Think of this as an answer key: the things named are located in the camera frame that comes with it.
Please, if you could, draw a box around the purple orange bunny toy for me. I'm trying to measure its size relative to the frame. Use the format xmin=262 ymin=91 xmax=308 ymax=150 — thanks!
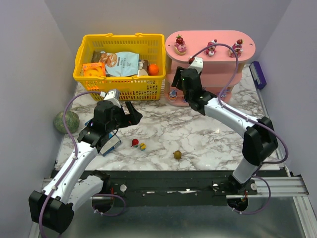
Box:
xmin=168 ymin=89 xmax=178 ymax=102

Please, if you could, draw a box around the red cherry toy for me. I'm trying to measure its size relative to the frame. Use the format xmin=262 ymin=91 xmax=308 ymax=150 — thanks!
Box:
xmin=131 ymin=139 xmax=139 ymax=148

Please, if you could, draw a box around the small yellow blue toy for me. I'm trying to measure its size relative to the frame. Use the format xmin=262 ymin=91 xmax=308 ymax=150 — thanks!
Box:
xmin=139 ymin=143 xmax=146 ymax=151

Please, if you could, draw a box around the strawberry pink bear donut toy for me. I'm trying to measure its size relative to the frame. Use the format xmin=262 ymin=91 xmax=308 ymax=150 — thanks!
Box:
xmin=174 ymin=34 xmax=187 ymax=56

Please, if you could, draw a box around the pink bear figure toy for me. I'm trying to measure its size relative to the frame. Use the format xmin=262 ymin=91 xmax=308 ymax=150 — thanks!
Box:
xmin=204 ymin=39 xmax=217 ymax=57

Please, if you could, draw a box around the olive brown round toy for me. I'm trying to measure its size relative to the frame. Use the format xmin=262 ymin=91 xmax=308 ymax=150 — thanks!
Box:
xmin=173 ymin=150 xmax=182 ymax=160

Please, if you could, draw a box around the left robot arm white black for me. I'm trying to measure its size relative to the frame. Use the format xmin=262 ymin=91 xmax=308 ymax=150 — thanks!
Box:
xmin=28 ymin=100 xmax=143 ymax=237

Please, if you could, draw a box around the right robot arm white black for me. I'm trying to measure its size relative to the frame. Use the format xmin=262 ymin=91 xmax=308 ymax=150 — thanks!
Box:
xmin=172 ymin=66 xmax=278 ymax=192

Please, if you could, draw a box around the purple bunny toy on shelf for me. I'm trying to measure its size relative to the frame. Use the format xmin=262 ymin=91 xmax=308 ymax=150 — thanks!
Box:
xmin=220 ymin=90 xmax=230 ymax=98

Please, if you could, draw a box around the pink three-tier shelf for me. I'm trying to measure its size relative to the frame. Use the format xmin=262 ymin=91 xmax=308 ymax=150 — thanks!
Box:
xmin=164 ymin=30 xmax=256 ymax=106

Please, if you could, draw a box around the blue white box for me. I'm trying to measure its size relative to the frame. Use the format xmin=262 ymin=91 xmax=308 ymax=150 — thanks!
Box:
xmin=78 ymin=119 xmax=121 ymax=159

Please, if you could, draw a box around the orange fruit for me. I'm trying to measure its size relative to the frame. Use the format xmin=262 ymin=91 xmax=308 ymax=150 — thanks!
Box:
xmin=148 ymin=64 xmax=159 ymax=76

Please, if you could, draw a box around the beige round item in basket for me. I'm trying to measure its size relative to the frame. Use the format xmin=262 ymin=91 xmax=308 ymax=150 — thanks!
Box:
xmin=137 ymin=69 xmax=148 ymax=77

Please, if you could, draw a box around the yellow plastic shopping basket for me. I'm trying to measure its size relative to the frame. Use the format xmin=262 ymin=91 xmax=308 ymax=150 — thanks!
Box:
xmin=73 ymin=33 xmax=166 ymax=101

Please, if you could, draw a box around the green textured melon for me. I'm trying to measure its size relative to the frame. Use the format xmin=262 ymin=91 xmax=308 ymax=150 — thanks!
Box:
xmin=53 ymin=111 xmax=80 ymax=134

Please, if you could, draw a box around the orange snack box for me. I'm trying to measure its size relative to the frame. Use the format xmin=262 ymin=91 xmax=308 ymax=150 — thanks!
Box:
xmin=83 ymin=62 xmax=106 ymax=79

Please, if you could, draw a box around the light blue chips bag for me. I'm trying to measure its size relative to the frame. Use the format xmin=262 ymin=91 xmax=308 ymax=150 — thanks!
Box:
xmin=99 ymin=51 xmax=139 ymax=77

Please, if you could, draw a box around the brown snack packet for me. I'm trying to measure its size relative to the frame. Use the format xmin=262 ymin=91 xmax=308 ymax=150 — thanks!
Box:
xmin=91 ymin=51 xmax=104 ymax=63

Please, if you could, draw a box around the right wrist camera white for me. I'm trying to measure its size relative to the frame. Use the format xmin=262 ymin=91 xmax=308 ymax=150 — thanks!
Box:
xmin=188 ymin=57 xmax=204 ymax=74

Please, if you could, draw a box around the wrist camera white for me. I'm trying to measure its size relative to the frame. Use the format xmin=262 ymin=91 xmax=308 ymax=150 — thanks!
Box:
xmin=100 ymin=89 xmax=121 ymax=107
xmin=188 ymin=57 xmax=204 ymax=74

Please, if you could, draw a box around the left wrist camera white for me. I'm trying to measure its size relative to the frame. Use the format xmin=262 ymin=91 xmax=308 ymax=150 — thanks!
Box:
xmin=100 ymin=89 xmax=121 ymax=107

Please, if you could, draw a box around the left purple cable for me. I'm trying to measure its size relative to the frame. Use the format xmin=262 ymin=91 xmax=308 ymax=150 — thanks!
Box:
xmin=38 ymin=90 xmax=104 ymax=238

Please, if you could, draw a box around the purple box at wall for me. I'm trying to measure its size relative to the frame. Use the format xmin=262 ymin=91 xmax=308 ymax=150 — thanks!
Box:
xmin=249 ymin=61 xmax=267 ymax=90

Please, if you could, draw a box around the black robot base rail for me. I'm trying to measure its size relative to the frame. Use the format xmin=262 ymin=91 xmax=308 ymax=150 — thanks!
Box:
xmin=51 ymin=170 xmax=263 ymax=208

